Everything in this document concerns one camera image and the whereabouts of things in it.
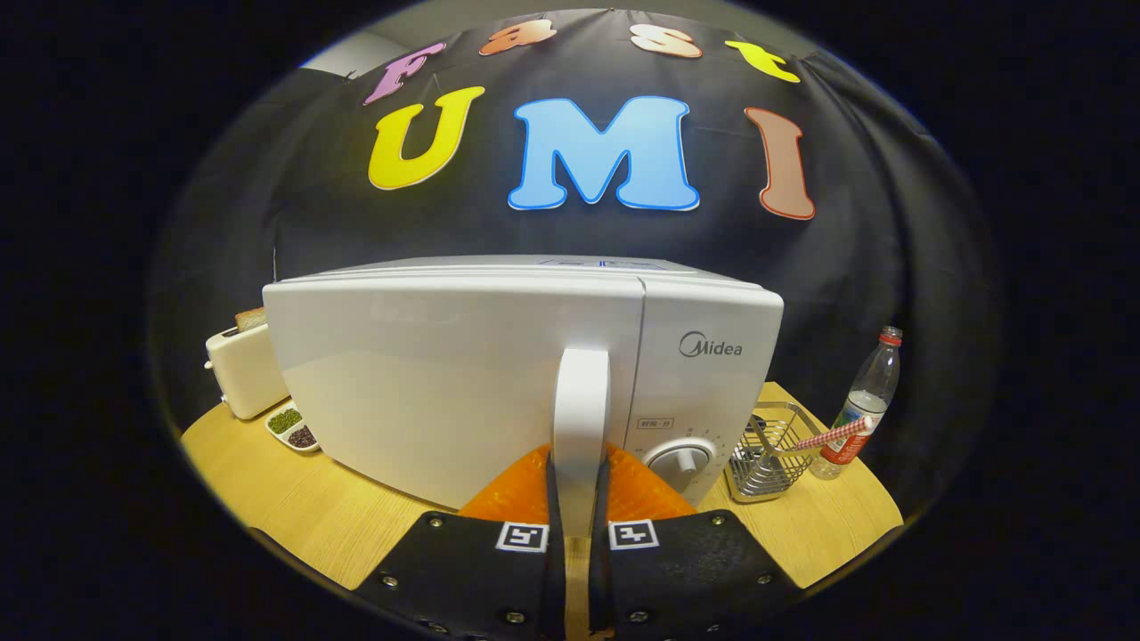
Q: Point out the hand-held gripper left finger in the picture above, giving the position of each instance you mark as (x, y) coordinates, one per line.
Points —
(557, 579)

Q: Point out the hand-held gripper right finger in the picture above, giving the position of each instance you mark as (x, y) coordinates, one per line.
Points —
(598, 579)

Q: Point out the white microwave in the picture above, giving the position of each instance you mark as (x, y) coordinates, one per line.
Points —
(427, 374)

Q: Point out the red striped straw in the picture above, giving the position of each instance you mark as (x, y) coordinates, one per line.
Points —
(833, 434)

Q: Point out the white divided bean dish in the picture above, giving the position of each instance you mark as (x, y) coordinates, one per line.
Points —
(285, 420)

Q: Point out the clear plastic water bottle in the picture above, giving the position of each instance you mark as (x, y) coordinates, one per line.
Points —
(868, 392)

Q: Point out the white toaster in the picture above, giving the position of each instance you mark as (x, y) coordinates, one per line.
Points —
(245, 374)

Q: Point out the toast slice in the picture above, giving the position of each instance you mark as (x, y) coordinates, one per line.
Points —
(251, 319)

